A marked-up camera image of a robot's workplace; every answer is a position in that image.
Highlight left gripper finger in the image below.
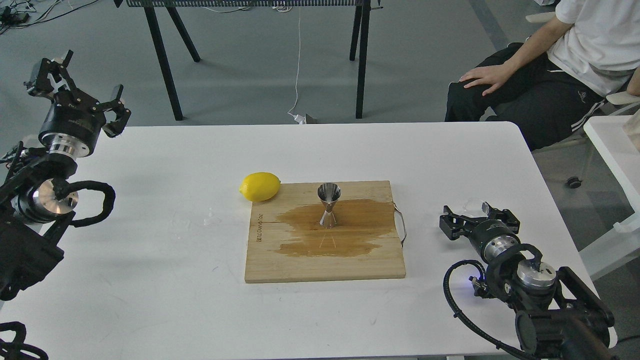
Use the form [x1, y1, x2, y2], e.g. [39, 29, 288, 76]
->
[94, 84, 131, 138]
[23, 49, 81, 107]

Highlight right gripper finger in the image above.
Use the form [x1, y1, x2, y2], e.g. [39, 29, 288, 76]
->
[481, 202, 521, 233]
[439, 205, 481, 240]

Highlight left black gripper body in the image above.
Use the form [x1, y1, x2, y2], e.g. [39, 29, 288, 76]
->
[38, 105, 106, 158]

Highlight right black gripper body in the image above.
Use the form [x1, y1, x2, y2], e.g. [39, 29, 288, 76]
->
[470, 219, 521, 264]

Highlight steel double jigger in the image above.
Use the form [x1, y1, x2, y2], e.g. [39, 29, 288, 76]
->
[317, 182, 342, 229]

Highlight small clear glass cup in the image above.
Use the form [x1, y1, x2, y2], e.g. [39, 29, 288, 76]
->
[461, 198, 492, 218]

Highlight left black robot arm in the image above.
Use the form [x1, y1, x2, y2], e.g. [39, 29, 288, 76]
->
[0, 50, 131, 302]

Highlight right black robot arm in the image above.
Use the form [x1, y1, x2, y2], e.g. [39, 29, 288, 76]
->
[439, 202, 616, 360]

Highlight person's right hand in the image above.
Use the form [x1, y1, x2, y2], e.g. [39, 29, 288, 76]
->
[458, 63, 518, 96]

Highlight white side table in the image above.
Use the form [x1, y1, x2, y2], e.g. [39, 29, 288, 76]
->
[579, 115, 640, 281]

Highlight seated person white shirt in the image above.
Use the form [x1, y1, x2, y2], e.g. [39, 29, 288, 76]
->
[445, 0, 640, 151]

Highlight yellow lemon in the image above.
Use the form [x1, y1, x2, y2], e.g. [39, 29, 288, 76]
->
[238, 172, 281, 202]

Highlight wooden cutting board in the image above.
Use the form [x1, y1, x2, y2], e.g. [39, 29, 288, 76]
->
[244, 180, 406, 284]

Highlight floor cable bundle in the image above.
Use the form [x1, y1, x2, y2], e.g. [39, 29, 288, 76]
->
[0, 0, 101, 35]

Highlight white hanging cable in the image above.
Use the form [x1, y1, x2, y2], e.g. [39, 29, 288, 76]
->
[287, 5, 318, 125]

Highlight black metal table frame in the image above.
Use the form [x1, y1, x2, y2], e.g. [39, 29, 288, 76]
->
[114, 0, 385, 121]

